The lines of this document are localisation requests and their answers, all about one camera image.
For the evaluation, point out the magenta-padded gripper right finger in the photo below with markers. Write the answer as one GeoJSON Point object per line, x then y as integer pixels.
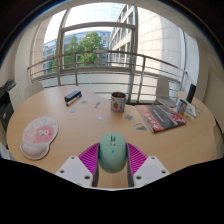
{"type": "Point", "coordinates": [151, 169]}

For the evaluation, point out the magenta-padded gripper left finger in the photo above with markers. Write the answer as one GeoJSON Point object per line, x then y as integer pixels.
{"type": "Point", "coordinates": [71, 170]}

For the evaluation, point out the mint green computer mouse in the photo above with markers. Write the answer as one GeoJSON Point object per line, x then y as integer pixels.
{"type": "Point", "coordinates": [112, 155]}

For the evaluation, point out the pink white mouse pad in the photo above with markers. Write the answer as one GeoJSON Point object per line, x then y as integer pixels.
{"type": "Point", "coordinates": [40, 136]}

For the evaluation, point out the yellow green sticker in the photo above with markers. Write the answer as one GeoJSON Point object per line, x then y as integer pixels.
{"type": "Point", "coordinates": [140, 126]}

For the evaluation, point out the red black magazine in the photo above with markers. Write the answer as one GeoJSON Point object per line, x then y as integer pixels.
{"type": "Point", "coordinates": [160, 117]}

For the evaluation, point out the grey green sticker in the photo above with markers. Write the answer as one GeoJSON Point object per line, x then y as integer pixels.
{"type": "Point", "coordinates": [129, 117]}

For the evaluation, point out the small blue sticker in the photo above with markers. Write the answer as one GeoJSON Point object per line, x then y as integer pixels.
{"type": "Point", "coordinates": [72, 110]}

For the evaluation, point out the small white sticker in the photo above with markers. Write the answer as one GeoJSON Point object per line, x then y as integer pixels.
{"type": "Point", "coordinates": [100, 117]}

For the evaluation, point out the small blue white box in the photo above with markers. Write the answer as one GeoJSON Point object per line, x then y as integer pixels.
{"type": "Point", "coordinates": [181, 107]}

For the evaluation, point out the round pale sticker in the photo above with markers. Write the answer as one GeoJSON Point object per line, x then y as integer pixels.
{"type": "Point", "coordinates": [83, 102]}

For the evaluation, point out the blue marker pen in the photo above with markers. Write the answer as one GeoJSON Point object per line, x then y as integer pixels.
{"type": "Point", "coordinates": [74, 100]}

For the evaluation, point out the long white sticker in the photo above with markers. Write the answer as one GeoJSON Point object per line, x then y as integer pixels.
{"type": "Point", "coordinates": [98, 105]}

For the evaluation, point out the small light blue booklet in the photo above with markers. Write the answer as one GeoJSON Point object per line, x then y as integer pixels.
{"type": "Point", "coordinates": [191, 110]}

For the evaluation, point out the strawberry print tin can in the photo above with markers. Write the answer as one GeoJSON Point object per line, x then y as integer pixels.
{"type": "Point", "coordinates": [118, 103]}

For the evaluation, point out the black whiteboard eraser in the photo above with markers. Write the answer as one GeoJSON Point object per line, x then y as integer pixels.
{"type": "Point", "coordinates": [72, 95]}

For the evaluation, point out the black upright device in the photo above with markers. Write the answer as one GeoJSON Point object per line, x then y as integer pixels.
{"type": "Point", "coordinates": [191, 93]}

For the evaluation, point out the black white office printer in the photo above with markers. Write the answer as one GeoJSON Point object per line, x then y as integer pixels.
{"type": "Point", "coordinates": [6, 106]}

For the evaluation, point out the metal balcony railing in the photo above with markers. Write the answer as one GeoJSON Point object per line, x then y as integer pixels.
{"type": "Point", "coordinates": [76, 53]}

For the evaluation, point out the green tree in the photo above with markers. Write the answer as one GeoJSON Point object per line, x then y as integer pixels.
{"type": "Point", "coordinates": [88, 46]}

